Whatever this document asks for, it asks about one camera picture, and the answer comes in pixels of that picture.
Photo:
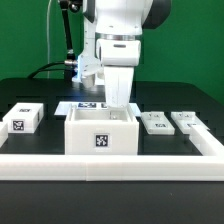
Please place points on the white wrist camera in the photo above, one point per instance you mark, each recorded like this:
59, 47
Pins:
88, 74

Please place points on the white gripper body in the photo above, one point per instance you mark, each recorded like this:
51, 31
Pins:
118, 59

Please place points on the white cabinet top block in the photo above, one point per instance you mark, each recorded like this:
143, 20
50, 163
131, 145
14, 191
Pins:
24, 117

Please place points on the white U-shaped fence frame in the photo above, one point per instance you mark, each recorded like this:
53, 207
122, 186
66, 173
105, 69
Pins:
208, 166

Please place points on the white fiducial marker sheet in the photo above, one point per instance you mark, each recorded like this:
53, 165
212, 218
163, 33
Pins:
64, 106

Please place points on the white cabinet body box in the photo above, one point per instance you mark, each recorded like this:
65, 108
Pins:
92, 132

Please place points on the white cabinet door panel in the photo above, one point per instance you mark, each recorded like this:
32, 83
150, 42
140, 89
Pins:
185, 120
156, 123

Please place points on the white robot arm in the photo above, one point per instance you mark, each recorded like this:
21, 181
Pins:
122, 20

